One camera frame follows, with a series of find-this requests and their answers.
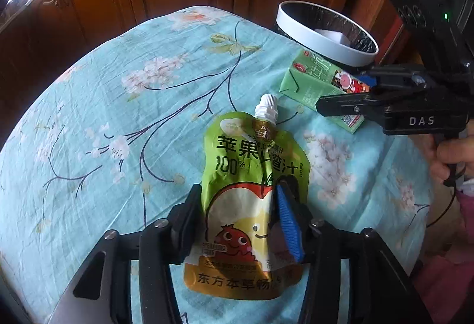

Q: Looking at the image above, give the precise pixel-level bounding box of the white paper scrap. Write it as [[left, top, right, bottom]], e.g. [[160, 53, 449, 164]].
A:
[[315, 28, 351, 47]]

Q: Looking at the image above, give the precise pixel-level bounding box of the green juice pouch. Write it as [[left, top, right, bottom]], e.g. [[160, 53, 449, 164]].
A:
[[183, 94, 309, 301]]

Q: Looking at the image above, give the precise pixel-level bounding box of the white rimmed trash bin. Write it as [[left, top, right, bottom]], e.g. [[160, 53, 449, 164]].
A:
[[275, 1, 379, 69]]

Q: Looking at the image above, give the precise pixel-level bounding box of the green drink carton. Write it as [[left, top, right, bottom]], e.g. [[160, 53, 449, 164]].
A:
[[278, 49, 373, 134]]

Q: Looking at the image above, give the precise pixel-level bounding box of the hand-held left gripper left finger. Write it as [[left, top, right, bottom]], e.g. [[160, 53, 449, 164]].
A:
[[48, 183, 204, 324]]

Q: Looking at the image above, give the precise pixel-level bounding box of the black cable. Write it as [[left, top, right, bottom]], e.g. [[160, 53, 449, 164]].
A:
[[424, 165, 468, 230]]

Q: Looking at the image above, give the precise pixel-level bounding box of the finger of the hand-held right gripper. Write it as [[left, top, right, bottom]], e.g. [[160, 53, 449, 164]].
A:
[[316, 92, 390, 120], [357, 64, 431, 95]]

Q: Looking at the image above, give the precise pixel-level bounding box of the person's right hand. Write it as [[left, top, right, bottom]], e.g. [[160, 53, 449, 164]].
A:
[[422, 132, 474, 184]]

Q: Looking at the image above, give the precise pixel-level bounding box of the teal floral tablecloth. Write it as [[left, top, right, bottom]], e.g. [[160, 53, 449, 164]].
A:
[[0, 5, 434, 324]]

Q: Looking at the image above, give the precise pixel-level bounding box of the person's right forearm pink sleeve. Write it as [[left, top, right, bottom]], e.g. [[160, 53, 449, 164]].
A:
[[454, 176, 474, 221]]

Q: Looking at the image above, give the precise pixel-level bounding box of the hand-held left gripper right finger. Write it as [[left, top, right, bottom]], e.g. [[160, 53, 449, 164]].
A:
[[272, 178, 423, 324]]

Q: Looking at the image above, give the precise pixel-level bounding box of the black bin liner bag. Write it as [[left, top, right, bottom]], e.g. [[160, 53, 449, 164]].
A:
[[283, 4, 375, 55]]

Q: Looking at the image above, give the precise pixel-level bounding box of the person's pink clothing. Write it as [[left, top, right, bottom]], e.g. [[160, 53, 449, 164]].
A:
[[407, 246, 474, 324]]

